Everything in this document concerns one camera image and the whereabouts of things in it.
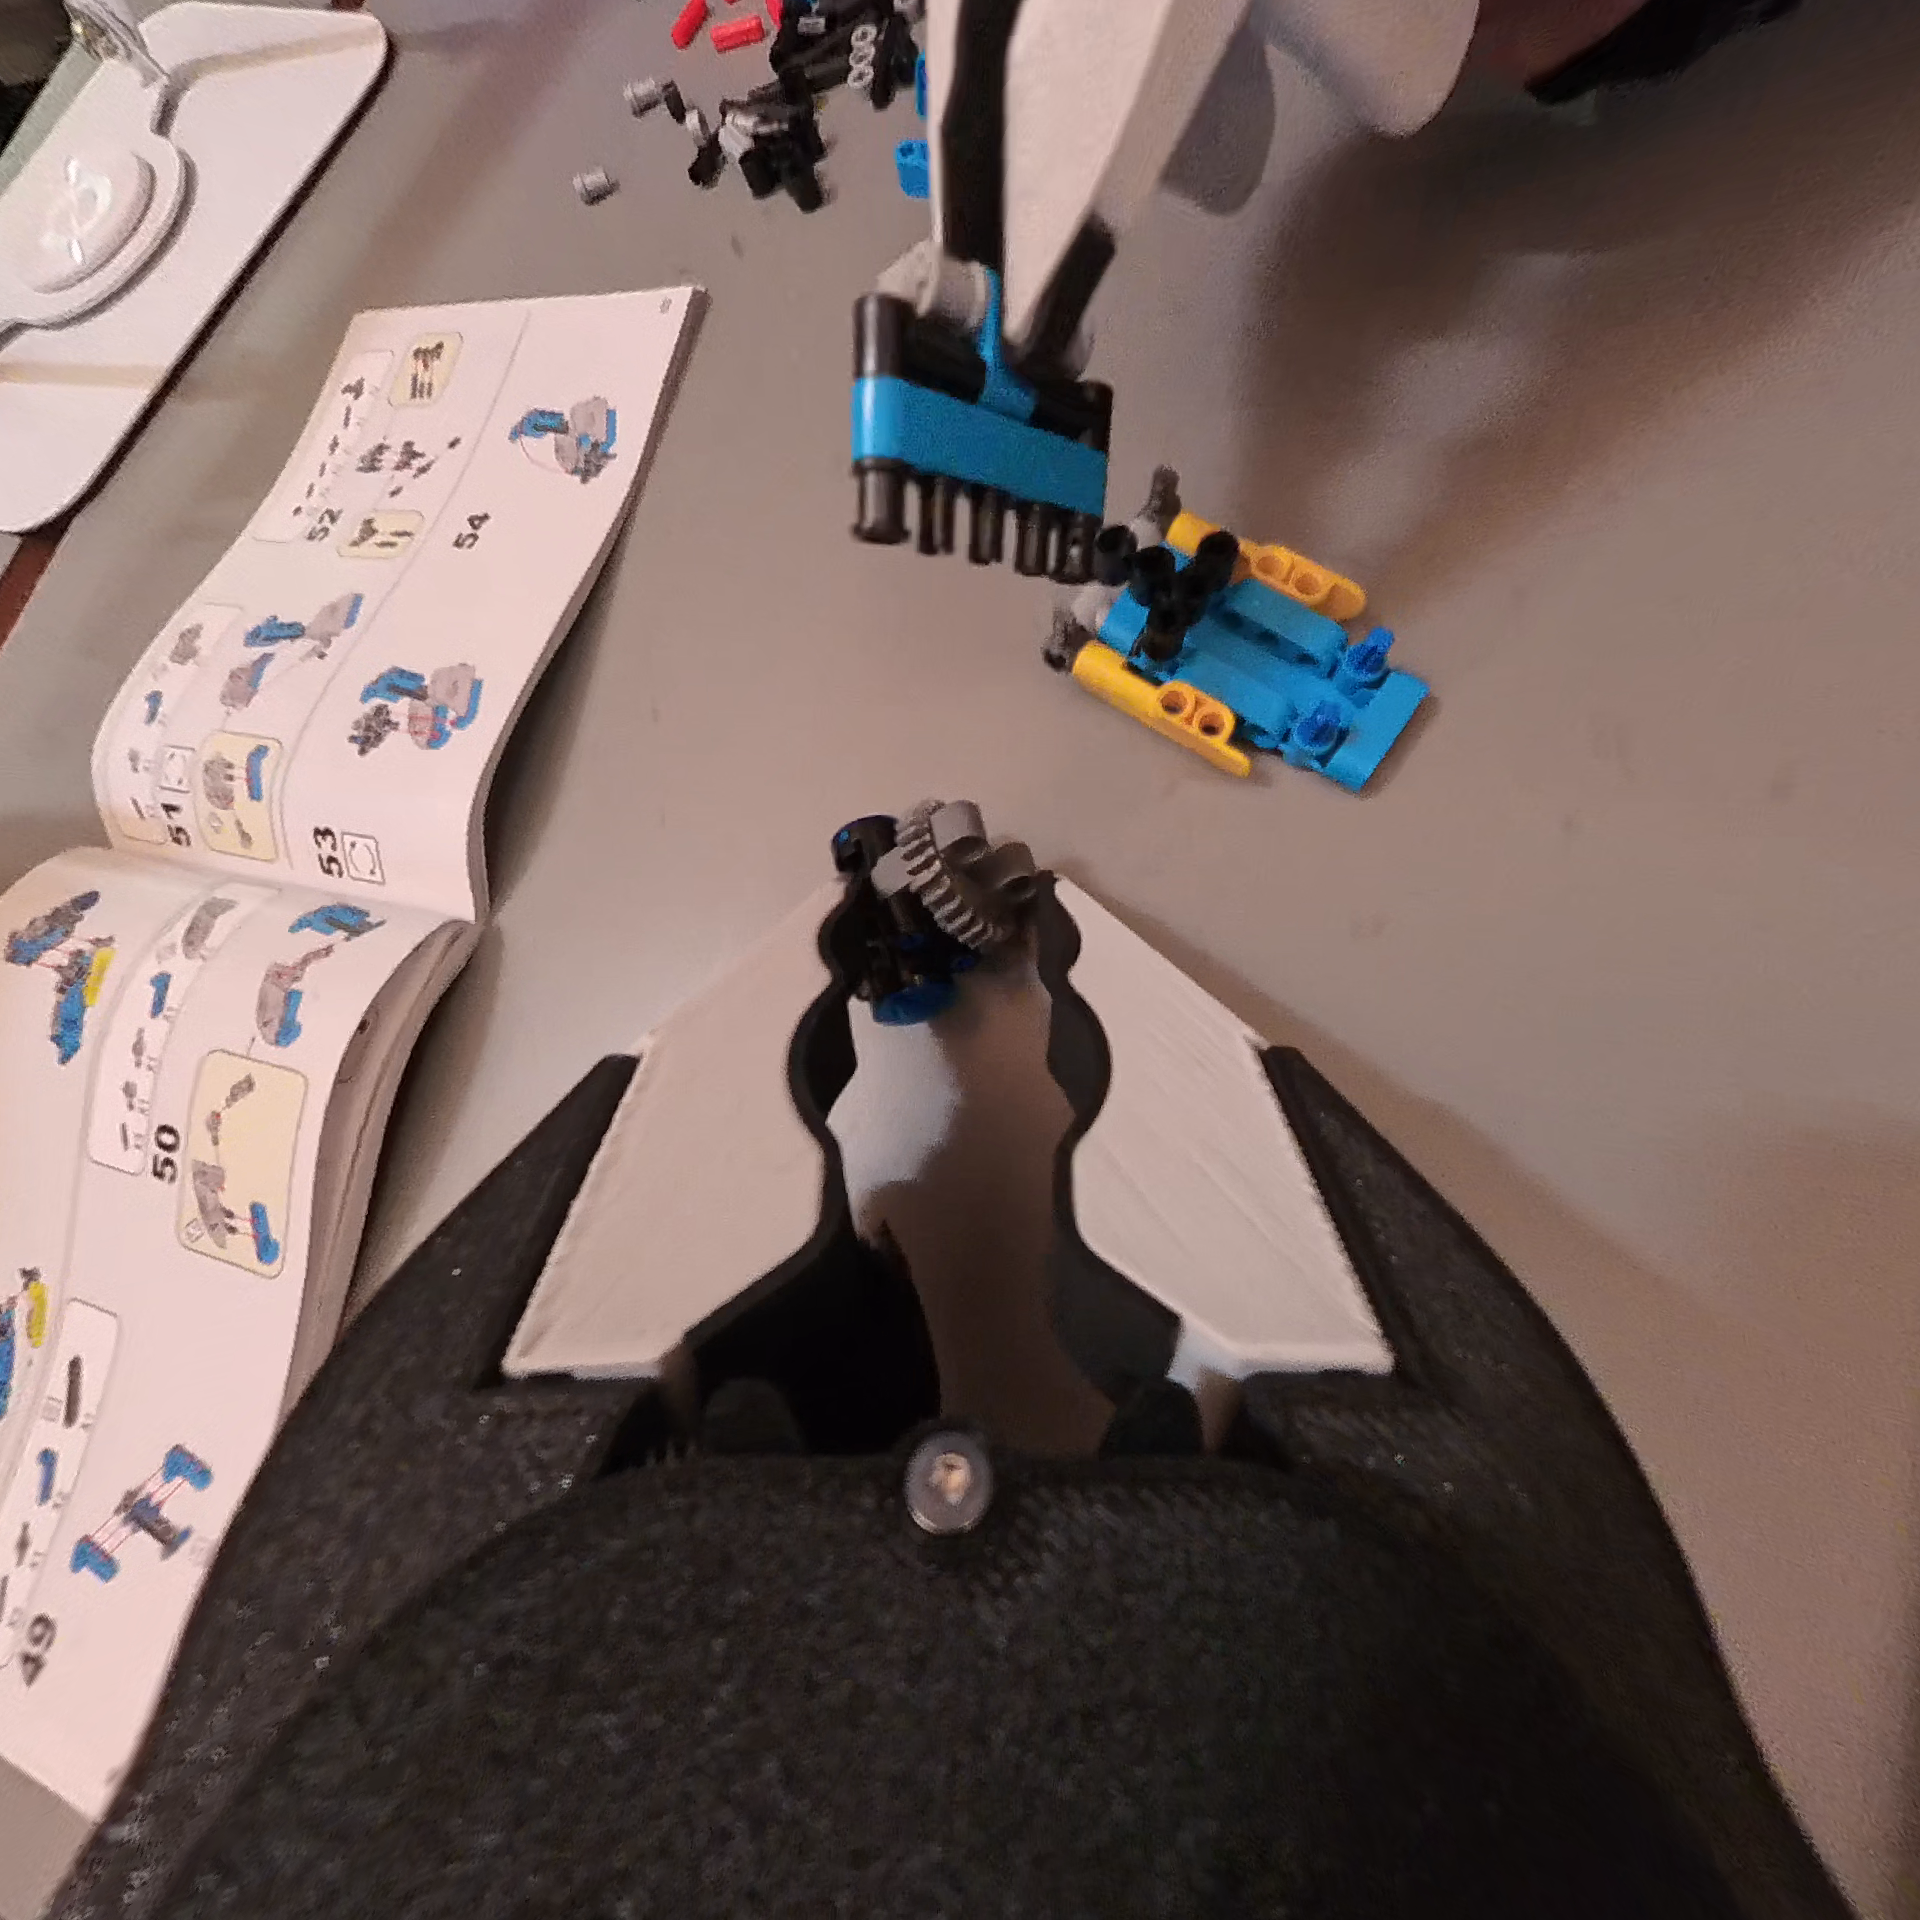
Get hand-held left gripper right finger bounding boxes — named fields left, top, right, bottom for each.
left=1040, top=875, right=1392, bottom=1374

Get grey desk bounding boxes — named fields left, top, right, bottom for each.
left=0, top=0, right=1920, bottom=1920

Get grey gear dark-blue ball assembly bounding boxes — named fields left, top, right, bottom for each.
left=821, top=796, right=1052, bottom=1029

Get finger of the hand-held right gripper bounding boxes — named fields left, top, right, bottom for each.
left=989, top=0, right=1255, bottom=378
left=878, top=0, right=1007, bottom=323

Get blue and yellow toy chassis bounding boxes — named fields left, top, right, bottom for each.
left=1045, top=465, right=1432, bottom=795

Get white stand base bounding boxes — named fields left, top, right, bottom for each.
left=0, top=0, right=394, bottom=533

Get blue beam block black pins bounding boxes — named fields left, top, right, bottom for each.
left=848, top=248, right=1119, bottom=586

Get instruction booklet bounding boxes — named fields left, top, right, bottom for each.
left=0, top=284, right=710, bottom=1825

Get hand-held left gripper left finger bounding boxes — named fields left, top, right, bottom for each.
left=498, top=882, right=868, bottom=1379

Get pile of small building pieces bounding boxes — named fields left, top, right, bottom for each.
left=575, top=0, right=932, bottom=215

